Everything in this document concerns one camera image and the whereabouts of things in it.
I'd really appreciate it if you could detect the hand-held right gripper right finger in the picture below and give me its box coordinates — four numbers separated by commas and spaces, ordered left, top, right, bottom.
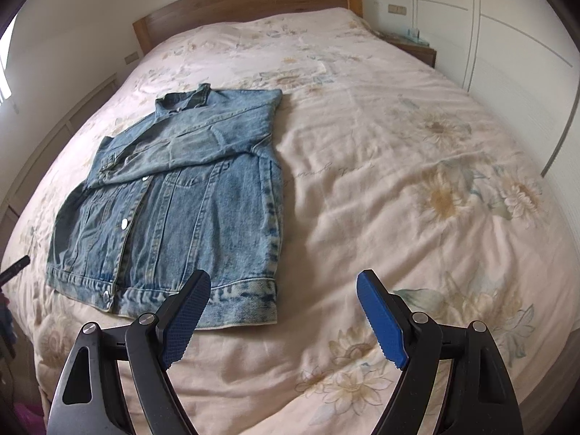
356, 269, 524, 435

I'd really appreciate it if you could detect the dark framed window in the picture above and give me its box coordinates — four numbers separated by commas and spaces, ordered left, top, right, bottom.
0, 11, 19, 105

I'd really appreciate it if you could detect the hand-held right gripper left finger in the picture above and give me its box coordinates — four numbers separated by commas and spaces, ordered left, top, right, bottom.
47, 269, 212, 435

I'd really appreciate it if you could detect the wooden headboard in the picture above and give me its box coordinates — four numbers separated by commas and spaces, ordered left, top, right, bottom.
132, 0, 364, 55

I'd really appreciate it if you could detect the beige louvred low cabinet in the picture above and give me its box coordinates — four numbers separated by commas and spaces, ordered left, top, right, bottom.
0, 72, 119, 218

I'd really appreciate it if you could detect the floral pink bed cover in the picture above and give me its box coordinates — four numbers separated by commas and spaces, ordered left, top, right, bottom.
0, 7, 580, 435

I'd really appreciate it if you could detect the white panelled wardrobe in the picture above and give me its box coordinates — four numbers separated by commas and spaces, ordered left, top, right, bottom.
410, 0, 580, 254

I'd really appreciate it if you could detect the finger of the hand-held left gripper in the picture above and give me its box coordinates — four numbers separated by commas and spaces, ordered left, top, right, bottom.
0, 255, 31, 284

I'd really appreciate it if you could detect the blue denim jacket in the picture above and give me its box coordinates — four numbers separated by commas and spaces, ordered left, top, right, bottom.
45, 83, 284, 329

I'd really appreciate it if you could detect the wooden nightstand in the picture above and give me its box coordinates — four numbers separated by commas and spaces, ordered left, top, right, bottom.
385, 32, 438, 69

